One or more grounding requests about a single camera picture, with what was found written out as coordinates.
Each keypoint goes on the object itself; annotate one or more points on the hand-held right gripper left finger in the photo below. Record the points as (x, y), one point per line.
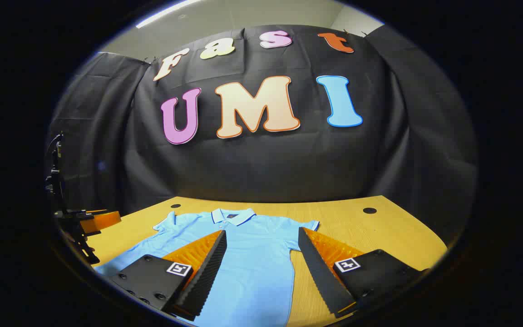
(207, 268)

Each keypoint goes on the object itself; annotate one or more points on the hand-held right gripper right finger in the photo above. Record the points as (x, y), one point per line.
(318, 268)

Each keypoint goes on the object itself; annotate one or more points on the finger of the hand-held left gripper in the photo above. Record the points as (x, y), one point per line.
(102, 220)

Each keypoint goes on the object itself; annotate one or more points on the light blue T-shirt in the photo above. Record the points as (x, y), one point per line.
(257, 254)

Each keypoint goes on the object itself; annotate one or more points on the black backdrop cloth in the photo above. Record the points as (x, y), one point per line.
(266, 163)

